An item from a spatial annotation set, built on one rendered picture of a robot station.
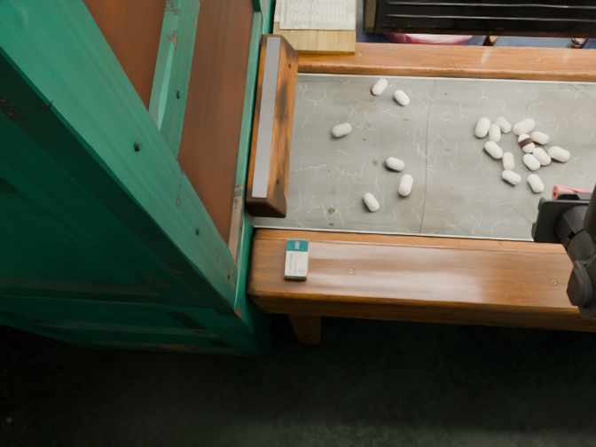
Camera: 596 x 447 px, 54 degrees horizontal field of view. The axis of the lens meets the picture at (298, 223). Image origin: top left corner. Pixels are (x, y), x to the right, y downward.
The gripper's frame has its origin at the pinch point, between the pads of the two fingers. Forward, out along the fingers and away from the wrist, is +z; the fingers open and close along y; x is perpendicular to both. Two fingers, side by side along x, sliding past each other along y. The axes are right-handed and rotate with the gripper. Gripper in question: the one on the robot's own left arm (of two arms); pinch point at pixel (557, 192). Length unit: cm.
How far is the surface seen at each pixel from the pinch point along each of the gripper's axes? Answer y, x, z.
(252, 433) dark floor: 53, 90, 26
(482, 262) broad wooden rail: 8.9, 12.8, -0.6
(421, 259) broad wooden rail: 18.3, 12.6, -0.6
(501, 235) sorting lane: 5.0, 11.1, 5.2
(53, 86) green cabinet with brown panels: 45, -32, -52
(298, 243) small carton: 37.9, 10.2, -1.2
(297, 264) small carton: 37.8, 12.5, -3.8
